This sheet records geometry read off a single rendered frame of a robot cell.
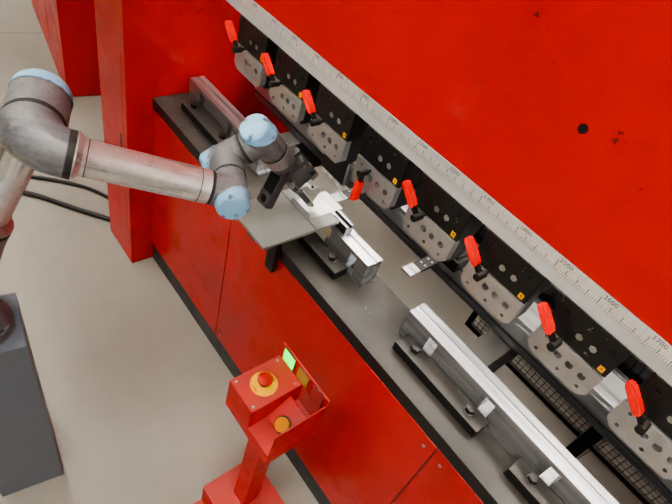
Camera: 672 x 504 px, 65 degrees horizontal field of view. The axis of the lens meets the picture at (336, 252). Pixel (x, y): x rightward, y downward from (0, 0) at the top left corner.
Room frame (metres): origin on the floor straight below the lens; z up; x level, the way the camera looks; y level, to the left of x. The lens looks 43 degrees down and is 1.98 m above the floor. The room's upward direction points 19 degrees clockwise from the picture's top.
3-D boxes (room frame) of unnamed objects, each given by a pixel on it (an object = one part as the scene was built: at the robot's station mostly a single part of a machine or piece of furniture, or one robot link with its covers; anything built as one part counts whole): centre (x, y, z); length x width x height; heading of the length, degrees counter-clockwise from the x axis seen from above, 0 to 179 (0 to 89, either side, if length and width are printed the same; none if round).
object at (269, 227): (1.14, 0.17, 1.00); 0.26 x 0.18 x 0.01; 142
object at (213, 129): (1.58, 0.59, 0.89); 0.30 x 0.05 x 0.03; 52
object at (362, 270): (1.22, 0.04, 0.92); 0.39 x 0.06 x 0.10; 52
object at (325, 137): (1.27, 0.10, 1.26); 0.15 x 0.09 x 0.17; 52
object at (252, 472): (0.71, 0.02, 0.39); 0.06 x 0.06 x 0.54; 52
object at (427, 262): (1.17, -0.28, 1.01); 0.26 x 0.12 x 0.05; 142
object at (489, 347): (1.18, -0.63, 0.81); 0.64 x 0.08 x 0.14; 142
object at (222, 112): (1.59, 0.51, 0.92); 0.50 x 0.06 x 0.10; 52
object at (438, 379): (0.83, -0.36, 0.89); 0.30 x 0.05 x 0.03; 52
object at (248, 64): (1.51, 0.41, 1.26); 0.15 x 0.09 x 0.17; 52
